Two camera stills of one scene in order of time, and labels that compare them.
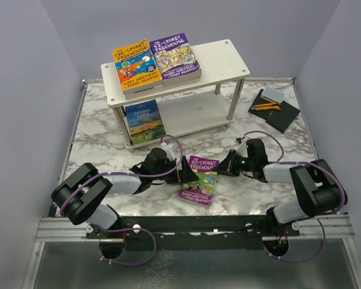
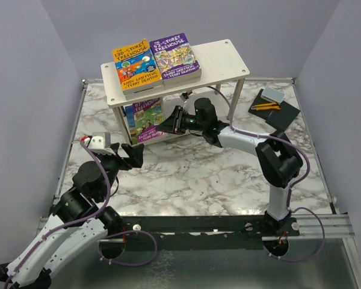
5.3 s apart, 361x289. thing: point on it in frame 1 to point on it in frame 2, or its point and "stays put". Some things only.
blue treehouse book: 167,85 stays put
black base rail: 191,233 stays put
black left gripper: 186,175 to 135,153
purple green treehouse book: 201,191 to 148,115
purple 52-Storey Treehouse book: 175,57 stays put
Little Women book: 150,91 stays put
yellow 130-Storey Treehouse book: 137,67 stays put
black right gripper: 227,166 to 174,124
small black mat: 281,119 stays put
